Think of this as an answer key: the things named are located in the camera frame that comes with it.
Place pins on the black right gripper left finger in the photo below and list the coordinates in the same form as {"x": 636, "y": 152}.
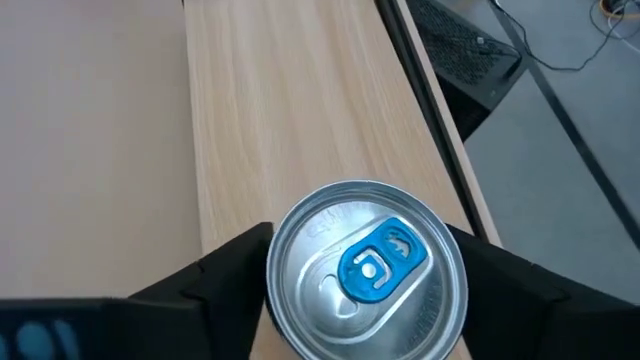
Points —
{"x": 200, "y": 320}

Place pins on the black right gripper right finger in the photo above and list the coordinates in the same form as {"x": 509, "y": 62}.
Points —
{"x": 525, "y": 320}

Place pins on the blue silver slim can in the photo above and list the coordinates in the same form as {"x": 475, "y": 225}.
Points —
{"x": 325, "y": 240}

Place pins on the light wooden shelf board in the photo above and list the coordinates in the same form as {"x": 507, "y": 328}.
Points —
{"x": 300, "y": 100}

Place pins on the tan table mat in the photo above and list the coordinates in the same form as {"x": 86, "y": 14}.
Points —
{"x": 90, "y": 150}

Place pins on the black perforated metal box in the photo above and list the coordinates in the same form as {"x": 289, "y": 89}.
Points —
{"x": 460, "y": 50}

